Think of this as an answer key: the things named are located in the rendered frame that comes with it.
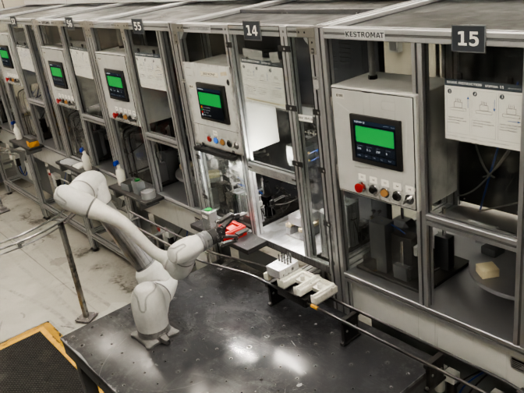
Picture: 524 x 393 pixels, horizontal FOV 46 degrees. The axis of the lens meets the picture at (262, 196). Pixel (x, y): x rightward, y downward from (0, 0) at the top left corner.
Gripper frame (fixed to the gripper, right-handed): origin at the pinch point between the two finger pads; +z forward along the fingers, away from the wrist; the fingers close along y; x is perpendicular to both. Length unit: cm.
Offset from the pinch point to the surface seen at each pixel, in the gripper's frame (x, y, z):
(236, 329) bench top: -13, -44, -22
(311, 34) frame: -39, 87, 21
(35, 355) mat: 153, -111, -77
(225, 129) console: 32, 37, 20
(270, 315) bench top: -16.8, -44.5, -3.1
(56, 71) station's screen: 240, 53, 18
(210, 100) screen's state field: 38, 52, 18
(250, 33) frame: 1, 87, 21
